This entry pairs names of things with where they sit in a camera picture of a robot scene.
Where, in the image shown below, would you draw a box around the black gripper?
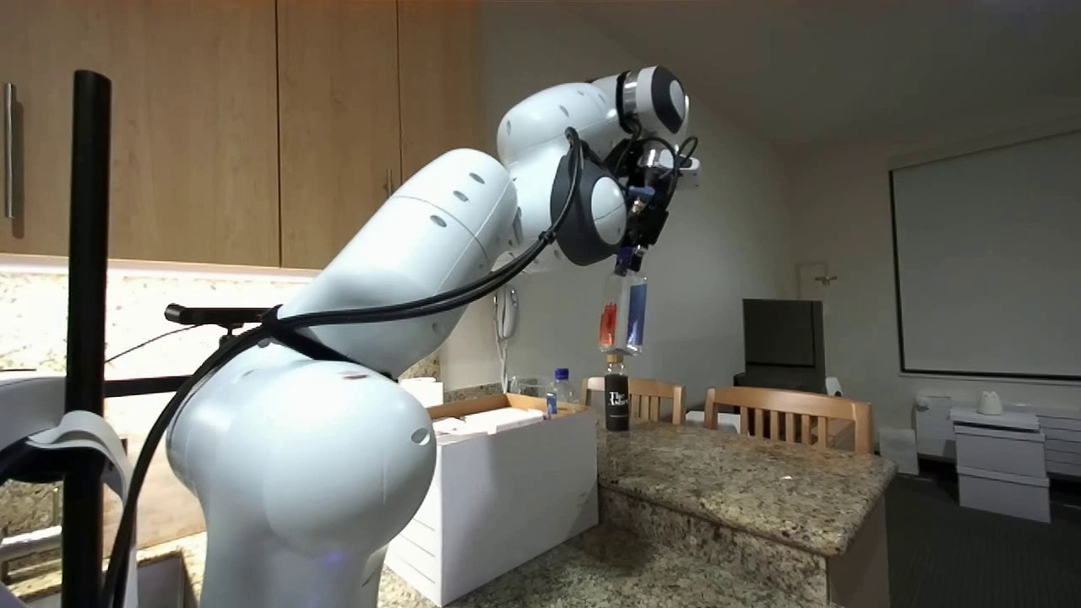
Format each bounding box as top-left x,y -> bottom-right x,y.
611,167 -> 676,279

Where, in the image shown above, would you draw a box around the red blue label water bottle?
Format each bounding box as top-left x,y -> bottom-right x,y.
594,270 -> 657,355

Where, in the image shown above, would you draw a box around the clear bottle blue cap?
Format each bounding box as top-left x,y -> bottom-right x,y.
544,364 -> 579,420

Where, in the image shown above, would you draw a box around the white cardboard box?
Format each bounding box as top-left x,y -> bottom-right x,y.
387,386 -> 605,608

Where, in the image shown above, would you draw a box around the wooden slatted chair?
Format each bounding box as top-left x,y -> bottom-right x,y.
624,375 -> 688,429
703,383 -> 878,455

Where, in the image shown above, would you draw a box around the dark bottle black label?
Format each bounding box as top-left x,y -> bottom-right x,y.
603,347 -> 637,431

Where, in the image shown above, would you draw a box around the black television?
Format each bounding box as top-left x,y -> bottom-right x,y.
740,295 -> 829,396

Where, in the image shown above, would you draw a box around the white projection screen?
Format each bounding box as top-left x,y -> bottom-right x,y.
890,128 -> 1081,383

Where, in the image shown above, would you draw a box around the white low cabinet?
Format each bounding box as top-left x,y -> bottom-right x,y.
950,405 -> 1056,523

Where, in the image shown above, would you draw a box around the black vertical pole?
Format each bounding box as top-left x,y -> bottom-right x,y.
61,64 -> 116,608

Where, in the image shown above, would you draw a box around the white wall phone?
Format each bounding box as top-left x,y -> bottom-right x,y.
495,285 -> 522,340

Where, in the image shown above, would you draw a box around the black arm strap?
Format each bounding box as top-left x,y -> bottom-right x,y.
161,299 -> 391,375

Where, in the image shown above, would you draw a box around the wooden wall cabinets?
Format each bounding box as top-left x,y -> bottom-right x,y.
0,0 -> 495,275

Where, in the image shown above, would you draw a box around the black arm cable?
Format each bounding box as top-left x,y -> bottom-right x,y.
102,128 -> 594,608

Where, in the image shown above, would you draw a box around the white pole bracket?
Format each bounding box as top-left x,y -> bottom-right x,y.
0,367 -> 138,504

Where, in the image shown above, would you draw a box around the metal cabinet handle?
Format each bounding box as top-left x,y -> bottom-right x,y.
0,79 -> 26,242

